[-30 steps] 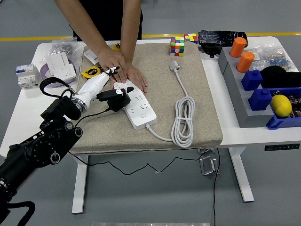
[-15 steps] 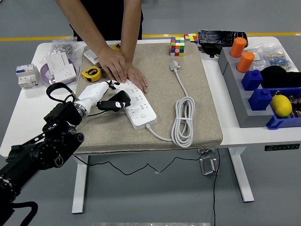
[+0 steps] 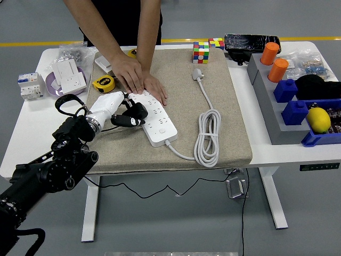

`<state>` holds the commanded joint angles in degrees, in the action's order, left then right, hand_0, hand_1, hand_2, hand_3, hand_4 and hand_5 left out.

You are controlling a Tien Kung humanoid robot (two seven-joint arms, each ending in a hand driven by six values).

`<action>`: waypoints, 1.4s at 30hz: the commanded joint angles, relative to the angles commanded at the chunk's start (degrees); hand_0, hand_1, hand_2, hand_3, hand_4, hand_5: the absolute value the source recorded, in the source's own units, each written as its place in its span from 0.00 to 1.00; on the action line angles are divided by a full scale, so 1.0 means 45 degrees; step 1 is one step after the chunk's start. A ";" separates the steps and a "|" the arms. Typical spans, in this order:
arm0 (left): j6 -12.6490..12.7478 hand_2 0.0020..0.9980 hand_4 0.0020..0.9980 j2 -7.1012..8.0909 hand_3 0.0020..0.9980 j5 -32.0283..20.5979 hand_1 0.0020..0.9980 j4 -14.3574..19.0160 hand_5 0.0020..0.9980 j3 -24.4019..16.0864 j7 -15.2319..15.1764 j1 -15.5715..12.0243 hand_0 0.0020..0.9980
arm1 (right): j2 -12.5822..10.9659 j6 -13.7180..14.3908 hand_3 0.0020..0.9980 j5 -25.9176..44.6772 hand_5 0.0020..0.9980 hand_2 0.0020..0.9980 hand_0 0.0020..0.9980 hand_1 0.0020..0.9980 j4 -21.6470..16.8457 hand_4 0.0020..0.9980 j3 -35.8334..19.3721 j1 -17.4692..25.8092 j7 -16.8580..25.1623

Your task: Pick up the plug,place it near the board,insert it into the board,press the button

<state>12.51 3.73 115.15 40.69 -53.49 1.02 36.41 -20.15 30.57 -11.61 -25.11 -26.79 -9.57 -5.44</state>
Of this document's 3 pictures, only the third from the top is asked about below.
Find white circuit breaker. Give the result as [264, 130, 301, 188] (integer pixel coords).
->
[18, 72, 45, 101]

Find white power strip cord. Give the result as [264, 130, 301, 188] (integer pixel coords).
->
[164, 67, 222, 169]

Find person's right hand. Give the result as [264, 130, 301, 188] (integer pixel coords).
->
[110, 52, 146, 94]

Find black cloth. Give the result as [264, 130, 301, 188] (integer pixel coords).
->
[294, 74, 341, 101]

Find small Rubik's cube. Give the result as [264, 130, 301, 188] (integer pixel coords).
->
[208, 37, 225, 51]

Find thin black plug cord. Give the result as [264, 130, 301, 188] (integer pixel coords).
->
[84, 125, 250, 256]

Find dark small electronic parts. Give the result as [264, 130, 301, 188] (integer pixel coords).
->
[327, 106, 341, 134]

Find clear bag of screws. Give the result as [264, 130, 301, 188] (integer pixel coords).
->
[44, 44, 98, 73]

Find black plug adapter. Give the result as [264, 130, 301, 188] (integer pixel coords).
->
[121, 102, 149, 121]

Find white wall switch box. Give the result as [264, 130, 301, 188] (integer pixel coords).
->
[94, 54, 114, 73]

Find grey-brown fabric mat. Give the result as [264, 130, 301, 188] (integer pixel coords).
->
[86, 48, 253, 175]

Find small silver metal bracket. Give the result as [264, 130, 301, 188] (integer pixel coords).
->
[223, 167, 245, 176]

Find white power strip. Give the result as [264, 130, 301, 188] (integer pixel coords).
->
[125, 90, 178, 148]

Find white wall switch panel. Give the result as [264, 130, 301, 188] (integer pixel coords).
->
[51, 59, 79, 86]

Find grey stepped peg block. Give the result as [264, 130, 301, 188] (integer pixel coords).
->
[246, 53, 311, 146]

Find person's left hand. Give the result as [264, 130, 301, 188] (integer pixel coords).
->
[143, 71, 168, 106]

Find person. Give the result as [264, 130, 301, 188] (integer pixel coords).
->
[83, 0, 163, 46]

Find blue plastic peg block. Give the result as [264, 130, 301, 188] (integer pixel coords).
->
[273, 78, 298, 103]
[281, 100, 310, 126]

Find clear bag of coloured parts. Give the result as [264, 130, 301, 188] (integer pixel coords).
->
[279, 52, 332, 82]

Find orange cylinder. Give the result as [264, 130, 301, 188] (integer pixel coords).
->
[267, 58, 289, 83]
[260, 42, 280, 66]

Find large Rubik's cube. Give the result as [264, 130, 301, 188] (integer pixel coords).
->
[192, 41, 210, 65]

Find yellow lemon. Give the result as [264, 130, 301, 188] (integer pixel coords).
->
[306, 107, 332, 134]

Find white table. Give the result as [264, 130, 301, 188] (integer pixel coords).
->
[0, 41, 341, 243]

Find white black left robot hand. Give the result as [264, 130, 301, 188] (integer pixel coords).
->
[89, 90, 147, 129]

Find purple bowl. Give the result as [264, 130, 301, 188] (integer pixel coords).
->
[45, 66, 88, 100]

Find large silver metal bracket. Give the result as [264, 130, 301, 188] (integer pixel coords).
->
[225, 177, 250, 200]

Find yellow tape measure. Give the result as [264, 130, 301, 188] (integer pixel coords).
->
[92, 75, 117, 94]

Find blue plastic bin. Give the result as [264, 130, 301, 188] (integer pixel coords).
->
[301, 98, 341, 148]

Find white wall socket panel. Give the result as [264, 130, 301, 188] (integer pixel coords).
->
[60, 73, 88, 94]

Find black table control panel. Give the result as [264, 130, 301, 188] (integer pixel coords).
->
[299, 162, 341, 172]

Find black plastic-wrapped device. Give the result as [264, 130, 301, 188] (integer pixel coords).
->
[224, 33, 282, 66]

